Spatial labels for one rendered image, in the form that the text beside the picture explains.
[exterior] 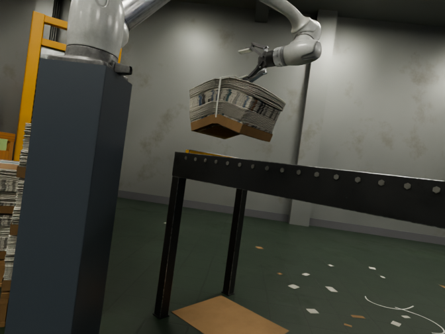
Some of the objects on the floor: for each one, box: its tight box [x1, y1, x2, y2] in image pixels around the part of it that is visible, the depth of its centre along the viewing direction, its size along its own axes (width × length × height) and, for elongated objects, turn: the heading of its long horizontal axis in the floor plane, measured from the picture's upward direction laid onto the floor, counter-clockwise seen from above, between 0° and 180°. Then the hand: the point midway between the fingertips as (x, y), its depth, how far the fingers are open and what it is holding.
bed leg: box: [153, 176, 186, 319], centre depth 151 cm, size 6×6×68 cm
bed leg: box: [221, 189, 248, 296], centre depth 188 cm, size 6×6×68 cm
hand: (240, 64), depth 160 cm, fingers open, 14 cm apart
